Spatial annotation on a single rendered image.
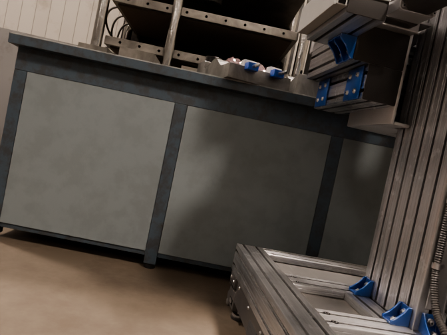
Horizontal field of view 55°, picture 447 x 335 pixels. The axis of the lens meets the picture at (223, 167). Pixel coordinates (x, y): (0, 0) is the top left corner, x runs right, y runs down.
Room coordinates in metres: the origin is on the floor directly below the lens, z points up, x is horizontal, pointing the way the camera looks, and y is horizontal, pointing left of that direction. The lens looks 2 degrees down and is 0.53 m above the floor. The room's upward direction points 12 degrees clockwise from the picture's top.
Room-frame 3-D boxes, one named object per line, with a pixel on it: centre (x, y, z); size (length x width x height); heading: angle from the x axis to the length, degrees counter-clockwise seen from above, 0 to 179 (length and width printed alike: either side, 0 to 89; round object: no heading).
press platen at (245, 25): (2.90, 0.29, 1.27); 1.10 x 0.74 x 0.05; 92
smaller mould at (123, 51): (1.95, 0.46, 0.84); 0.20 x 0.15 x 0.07; 2
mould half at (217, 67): (1.90, 0.02, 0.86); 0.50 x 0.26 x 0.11; 19
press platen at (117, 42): (2.90, 0.29, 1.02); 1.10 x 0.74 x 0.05; 92
